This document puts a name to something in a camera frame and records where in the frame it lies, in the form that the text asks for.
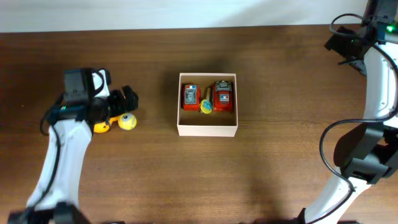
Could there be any right black cable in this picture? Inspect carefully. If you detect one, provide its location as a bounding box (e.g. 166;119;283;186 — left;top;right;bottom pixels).
306;12;398;224

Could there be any red fire truck toy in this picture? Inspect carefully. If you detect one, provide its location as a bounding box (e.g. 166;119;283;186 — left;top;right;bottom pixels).
182;84;201;111

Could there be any red fire truck with ladder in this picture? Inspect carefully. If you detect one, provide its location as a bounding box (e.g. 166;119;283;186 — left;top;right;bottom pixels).
213;80;233;111

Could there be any orange rubber animal toy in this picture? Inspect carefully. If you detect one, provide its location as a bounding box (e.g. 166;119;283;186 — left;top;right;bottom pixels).
93;116;119;134

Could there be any yellow wooden rattle drum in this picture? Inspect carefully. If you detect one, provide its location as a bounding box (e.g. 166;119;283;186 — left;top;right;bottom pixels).
200;87;213;114

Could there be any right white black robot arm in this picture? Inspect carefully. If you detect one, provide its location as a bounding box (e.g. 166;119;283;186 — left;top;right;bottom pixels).
292;0;397;223

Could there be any pink cardboard box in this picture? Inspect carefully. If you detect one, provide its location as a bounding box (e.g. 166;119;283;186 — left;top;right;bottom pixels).
177;73;238;137

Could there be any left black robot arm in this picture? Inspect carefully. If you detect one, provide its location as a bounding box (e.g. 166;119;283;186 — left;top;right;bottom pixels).
8;68;139;224

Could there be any yellow grey toy ball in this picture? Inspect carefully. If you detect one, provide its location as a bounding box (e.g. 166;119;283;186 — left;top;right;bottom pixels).
118;113;137;130

